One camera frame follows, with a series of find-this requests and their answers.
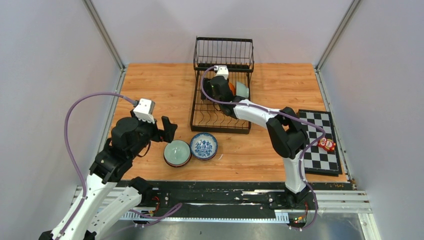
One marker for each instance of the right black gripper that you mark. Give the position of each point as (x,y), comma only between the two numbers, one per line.
(207,86)

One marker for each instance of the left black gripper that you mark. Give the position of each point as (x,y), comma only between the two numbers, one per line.
(169,128)

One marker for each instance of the white bowl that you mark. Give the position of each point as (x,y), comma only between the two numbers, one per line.
(232,88)

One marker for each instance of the celadon bowl brown rim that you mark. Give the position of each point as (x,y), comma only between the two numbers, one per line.
(242,90)

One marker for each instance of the black wire dish rack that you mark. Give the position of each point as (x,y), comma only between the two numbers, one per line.
(220,63)

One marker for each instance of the blue floral bowl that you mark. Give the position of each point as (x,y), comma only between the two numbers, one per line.
(203,146)

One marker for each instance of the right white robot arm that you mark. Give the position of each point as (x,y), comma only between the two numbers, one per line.
(286,131)

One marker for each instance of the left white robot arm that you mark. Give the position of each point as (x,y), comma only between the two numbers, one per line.
(85,220)

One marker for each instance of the celadon bowl black rim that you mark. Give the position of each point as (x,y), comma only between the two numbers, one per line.
(177,153)

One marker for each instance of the red owl toy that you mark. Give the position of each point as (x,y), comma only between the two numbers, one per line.
(327,144)

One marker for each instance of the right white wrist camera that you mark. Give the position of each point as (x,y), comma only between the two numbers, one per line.
(221,71)

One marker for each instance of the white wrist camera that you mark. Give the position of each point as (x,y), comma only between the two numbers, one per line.
(221,71)
(144,110)

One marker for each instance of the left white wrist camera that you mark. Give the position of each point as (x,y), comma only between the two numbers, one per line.
(144,110)

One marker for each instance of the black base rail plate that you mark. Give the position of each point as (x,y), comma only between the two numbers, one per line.
(224,199)

